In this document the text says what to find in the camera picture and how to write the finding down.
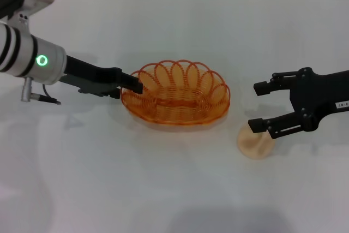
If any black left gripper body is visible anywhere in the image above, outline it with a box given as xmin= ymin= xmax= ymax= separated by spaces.
xmin=58 ymin=54 xmax=124 ymax=92

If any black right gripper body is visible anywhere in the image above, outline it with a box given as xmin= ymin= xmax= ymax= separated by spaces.
xmin=288 ymin=67 xmax=349 ymax=132

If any beige steamed bun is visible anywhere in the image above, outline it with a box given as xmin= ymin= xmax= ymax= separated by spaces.
xmin=236 ymin=124 xmax=276 ymax=160

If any orange plastic woven basket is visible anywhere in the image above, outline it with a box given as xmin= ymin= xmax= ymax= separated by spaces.
xmin=120 ymin=58 xmax=232 ymax=127

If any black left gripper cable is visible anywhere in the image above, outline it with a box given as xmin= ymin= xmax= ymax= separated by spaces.
xmin=29 ymin=83 xmax=62 ymax=105

